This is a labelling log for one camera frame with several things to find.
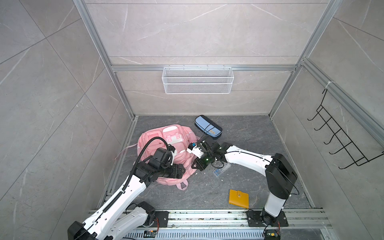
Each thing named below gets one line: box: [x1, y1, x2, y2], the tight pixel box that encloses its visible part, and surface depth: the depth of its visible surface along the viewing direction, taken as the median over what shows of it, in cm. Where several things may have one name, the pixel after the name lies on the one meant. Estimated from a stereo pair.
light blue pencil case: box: [194, 115, 223, 140], surface depth 109 cm
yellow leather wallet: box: [228, 189, 250, 209], surface depth 80 cm
